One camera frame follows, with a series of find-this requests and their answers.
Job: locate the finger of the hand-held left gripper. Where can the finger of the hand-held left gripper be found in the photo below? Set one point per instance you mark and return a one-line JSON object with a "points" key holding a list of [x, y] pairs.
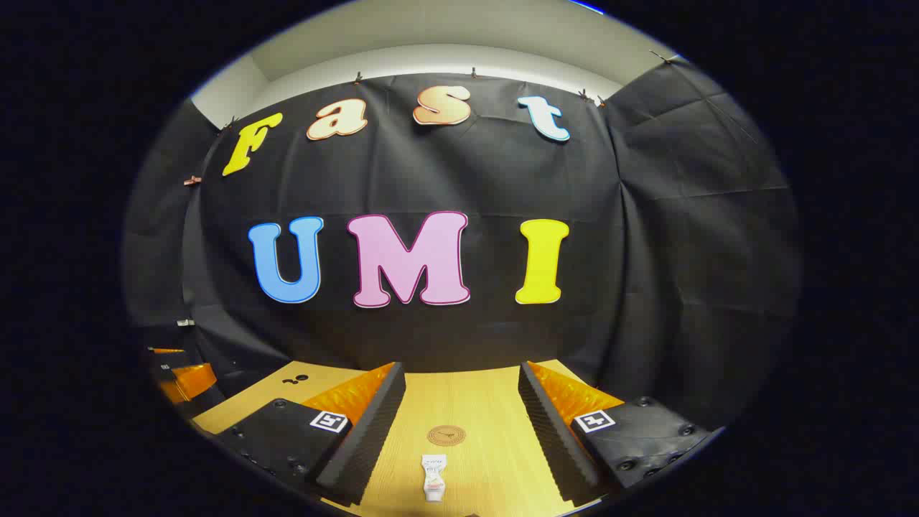
{"points": [[166, 351], [188, 380]]}

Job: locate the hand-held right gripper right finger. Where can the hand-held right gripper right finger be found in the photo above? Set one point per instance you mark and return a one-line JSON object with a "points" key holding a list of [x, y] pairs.
{"points": [[556, 438]]}

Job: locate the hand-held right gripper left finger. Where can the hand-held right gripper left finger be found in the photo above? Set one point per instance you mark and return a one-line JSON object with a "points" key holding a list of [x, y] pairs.
{"points": [[370, 438]]}

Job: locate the white toothpaste tube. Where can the white toothpaste tube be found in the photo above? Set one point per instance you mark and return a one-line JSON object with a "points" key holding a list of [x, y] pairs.
{"points": [[434, 475]]}

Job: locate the round wooden coaster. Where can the round wooden coaster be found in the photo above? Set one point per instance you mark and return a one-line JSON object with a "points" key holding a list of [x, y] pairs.
{"points": [[446, 435]]}

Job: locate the wooden desktop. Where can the wooden desktop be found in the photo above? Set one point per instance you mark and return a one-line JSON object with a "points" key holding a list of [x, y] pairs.
{"points": [[459, 402]]}

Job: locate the row of brown cloth clips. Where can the row of brown cloth clips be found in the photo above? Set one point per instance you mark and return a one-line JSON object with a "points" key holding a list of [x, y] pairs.
{"points": [[357, 77]]}

